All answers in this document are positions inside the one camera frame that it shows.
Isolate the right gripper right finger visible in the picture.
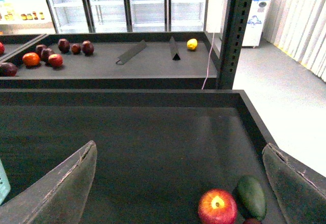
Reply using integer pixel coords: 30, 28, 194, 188
262, 144, 325, 223

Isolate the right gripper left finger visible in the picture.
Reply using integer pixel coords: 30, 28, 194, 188
1, 141, 97, 223

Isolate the light blue plastic basket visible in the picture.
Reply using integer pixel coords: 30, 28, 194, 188
0, 162, 11, 204

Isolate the red yellow apple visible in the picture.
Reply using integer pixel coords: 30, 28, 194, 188
198, 188, 237, 224

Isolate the red apple near orange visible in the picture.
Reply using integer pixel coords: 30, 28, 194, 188
48, 54, 63, 67

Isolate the dark red apple front left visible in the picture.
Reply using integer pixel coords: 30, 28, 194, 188
1, 63, 18, 76

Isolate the red apple left tray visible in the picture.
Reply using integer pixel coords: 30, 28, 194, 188
0, 42, 5, 55

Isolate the green avocado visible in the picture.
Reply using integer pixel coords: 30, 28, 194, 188
236, 175, 267, 221

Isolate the dark red fruit bottom edge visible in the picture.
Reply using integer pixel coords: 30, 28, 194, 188
242, 218, 262, 224

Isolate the lower black display tray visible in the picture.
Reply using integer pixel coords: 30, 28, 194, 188
1, 89, 287, 223

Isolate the black display tray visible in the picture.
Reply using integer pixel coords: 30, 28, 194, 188
1, 32, 219, 89
1, 89, 287, 223

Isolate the orange fruit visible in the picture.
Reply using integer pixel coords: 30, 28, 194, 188
22, 52, 40, 67

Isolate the dark plum middle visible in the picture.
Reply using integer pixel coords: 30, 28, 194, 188
41, 48, 55, 63

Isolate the small red brown fruit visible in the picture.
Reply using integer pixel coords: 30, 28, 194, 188
71, 43, 81, 55

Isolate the dark plum behind orange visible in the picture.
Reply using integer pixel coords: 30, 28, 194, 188
35, 44, 47, 58

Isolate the dark plum back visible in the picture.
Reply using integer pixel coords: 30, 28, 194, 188
58, 38, 70, 53

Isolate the dark plum rightmost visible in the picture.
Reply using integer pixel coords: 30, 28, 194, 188
81, 40, 94, 56

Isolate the flat black divider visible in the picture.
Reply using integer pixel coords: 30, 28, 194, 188
115, 40, 147, 65

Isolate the white blue chest freezer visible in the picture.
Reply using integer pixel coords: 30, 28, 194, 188
224, 0, 270, 48

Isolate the upper black display tray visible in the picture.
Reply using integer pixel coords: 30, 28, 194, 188
1, 32, 219, 89

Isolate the triangular black divider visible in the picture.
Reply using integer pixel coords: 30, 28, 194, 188
169, 36, 181, 61

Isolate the yellow lemon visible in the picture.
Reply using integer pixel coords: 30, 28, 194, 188
186, 38, 198, 51

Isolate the glass door display fridge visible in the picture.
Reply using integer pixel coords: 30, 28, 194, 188
46, 0, 208, 34

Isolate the pink cable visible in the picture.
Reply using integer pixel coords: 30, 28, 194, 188
201, 27, 216, 90

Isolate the black perforated shelf post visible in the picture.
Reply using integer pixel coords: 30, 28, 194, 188
216, 0, 252, 90

